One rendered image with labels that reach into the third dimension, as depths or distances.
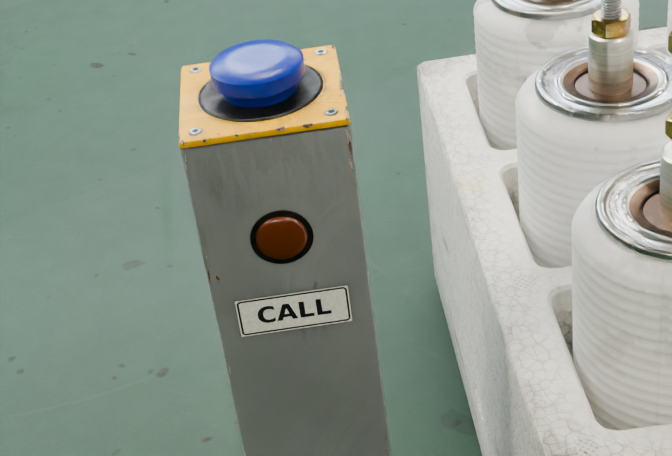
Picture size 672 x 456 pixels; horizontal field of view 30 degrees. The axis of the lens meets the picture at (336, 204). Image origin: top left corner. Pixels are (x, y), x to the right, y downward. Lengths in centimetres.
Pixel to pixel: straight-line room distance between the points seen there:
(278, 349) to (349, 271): 5
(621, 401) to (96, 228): 59
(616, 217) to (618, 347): 6
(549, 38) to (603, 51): 9
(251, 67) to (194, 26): 86
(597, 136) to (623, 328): 11
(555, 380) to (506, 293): 7
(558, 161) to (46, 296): 49
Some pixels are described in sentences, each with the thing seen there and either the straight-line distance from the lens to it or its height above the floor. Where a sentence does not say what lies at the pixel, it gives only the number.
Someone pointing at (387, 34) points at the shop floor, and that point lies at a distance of 130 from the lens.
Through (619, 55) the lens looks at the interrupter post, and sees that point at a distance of 63.
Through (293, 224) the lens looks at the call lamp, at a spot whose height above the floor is 27.
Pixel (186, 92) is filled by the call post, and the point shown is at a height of 31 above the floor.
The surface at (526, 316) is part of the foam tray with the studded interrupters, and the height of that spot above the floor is 18.
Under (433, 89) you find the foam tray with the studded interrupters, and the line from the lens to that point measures 80.
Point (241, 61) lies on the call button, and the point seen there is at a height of 33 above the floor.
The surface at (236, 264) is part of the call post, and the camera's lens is 54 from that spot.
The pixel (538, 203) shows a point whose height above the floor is 20.
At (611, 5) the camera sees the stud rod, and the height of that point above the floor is 30.
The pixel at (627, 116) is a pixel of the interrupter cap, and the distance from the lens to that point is 62.
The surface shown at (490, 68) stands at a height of 22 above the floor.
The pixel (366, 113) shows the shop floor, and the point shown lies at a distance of 115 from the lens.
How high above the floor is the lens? 56
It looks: 33 degrees down
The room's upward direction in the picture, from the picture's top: 8 degrees counter-clockwise
